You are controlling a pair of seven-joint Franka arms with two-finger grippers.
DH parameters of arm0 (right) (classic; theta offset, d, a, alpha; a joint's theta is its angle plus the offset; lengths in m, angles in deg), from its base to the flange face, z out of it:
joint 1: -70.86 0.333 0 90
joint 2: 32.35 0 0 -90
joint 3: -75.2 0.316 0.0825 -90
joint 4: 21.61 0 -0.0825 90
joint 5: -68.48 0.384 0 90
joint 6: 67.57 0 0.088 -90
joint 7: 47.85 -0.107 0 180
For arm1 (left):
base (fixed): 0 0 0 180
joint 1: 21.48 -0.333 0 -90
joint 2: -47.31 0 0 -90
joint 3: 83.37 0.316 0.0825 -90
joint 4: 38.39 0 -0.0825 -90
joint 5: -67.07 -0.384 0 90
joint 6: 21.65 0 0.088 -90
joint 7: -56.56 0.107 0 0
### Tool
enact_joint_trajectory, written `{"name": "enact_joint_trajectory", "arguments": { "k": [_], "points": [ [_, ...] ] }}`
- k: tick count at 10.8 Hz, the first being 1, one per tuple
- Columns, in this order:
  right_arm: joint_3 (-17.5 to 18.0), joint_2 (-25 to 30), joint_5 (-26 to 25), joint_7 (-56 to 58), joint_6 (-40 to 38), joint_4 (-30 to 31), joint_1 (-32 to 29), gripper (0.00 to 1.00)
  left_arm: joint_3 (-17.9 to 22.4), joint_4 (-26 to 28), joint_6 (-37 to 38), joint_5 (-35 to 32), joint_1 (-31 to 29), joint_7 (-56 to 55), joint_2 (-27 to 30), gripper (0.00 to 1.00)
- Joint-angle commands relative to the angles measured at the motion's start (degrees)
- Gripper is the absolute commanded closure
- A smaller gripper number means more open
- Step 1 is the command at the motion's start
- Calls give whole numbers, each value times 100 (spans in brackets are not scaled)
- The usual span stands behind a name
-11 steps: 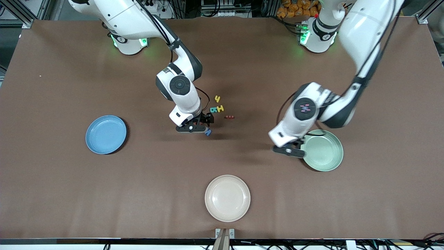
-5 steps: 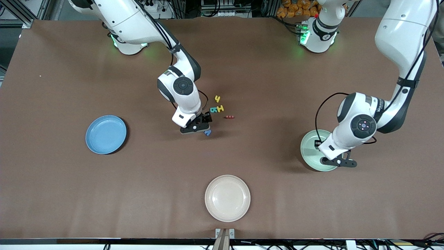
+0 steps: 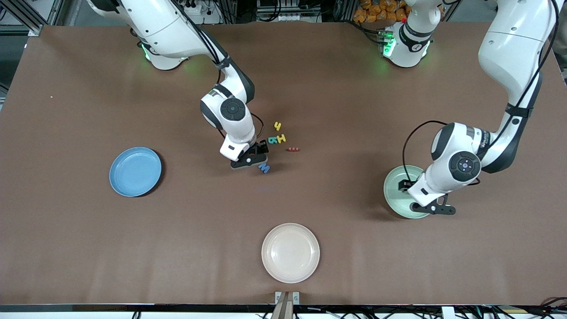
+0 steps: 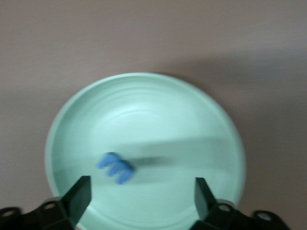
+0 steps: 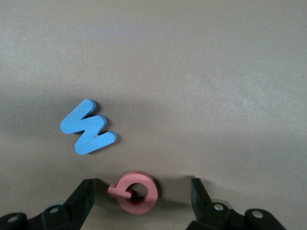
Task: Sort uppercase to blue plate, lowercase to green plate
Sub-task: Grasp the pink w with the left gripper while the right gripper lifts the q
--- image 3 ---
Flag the blue plate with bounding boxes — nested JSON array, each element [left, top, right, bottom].
[[109, 147, 163, 198]]

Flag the white power strip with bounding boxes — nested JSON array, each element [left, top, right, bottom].
[[184, 0, 222, 25]]

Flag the green plate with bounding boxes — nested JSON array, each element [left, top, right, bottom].
[[383, 165, 439, 219]]

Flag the beige plate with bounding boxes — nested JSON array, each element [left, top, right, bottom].
[[261, 223, 320, 284]]

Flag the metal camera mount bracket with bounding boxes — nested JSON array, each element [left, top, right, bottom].
[[271, 291, 300, 319]]

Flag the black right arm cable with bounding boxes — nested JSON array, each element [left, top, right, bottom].
[[171, 0, 266, 144]]

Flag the white equipment rack strip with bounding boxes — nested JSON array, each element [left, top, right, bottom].
[[256, 0, 322, 23]]

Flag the aluminium frame profile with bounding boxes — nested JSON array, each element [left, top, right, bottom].
[[0, 0, 60, 37]]

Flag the orange snack bags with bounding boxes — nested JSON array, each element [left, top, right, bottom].
[[353, 0, 408, 23]]

